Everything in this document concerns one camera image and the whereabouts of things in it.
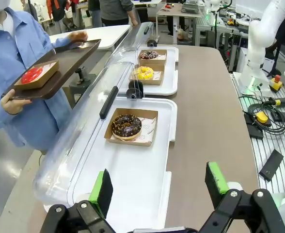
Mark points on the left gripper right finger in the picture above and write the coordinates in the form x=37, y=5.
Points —
x=215, y=179

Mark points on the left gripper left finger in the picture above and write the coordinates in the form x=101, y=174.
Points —
x=101, y=194

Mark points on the yellow glazed donut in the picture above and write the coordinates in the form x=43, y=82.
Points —
x=138, y=74

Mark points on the dark brown serving tray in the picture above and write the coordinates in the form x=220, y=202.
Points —
x=67, y=63

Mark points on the red glazed donut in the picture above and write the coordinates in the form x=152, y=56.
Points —
x=26, y=78

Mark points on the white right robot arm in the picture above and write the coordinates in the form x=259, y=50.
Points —
x=256, y=48

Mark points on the person's left forearm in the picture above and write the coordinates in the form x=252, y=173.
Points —
x=60, y=42

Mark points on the chocolate donut with nuts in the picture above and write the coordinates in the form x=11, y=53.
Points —
x=132, y=131

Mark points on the chocolate donut in box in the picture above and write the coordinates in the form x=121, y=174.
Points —
x=149, y=136

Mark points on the chocolate donut with sprinkles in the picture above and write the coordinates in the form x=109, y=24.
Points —
x=143, y=56

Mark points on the person in blue shirt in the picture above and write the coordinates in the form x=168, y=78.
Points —
x=11, y=60

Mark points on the person in dark grey sweater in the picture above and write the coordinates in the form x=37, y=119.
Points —
x=113, y=9

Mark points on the person in red black jacket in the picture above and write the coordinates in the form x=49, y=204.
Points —
x=56, y=9

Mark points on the person's right hand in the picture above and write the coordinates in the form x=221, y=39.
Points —
x=11, y=105

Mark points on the person's left hand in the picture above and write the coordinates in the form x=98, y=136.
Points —
x=77, y=36

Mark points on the white display tray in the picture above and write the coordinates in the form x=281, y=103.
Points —
x=137, y=170
x=170, y=80

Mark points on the clear display lid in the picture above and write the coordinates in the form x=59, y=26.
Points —
x=67, y=150
x=132, y=38

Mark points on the black flat device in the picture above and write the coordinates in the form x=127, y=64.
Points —
x=271, y=165

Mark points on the yellow pendant device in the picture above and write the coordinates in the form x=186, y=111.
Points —
x=262, y=117

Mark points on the black plastic stool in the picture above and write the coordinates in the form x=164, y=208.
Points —
x=82, y=89

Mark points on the yellow emergency stop box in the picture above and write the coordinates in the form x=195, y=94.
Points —
x=275, y=83

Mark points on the large white table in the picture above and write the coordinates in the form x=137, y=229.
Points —
x=103, y=36

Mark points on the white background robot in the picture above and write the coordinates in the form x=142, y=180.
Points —
x=215, y=7

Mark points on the white standing desk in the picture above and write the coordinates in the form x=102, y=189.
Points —
x=176, y=11

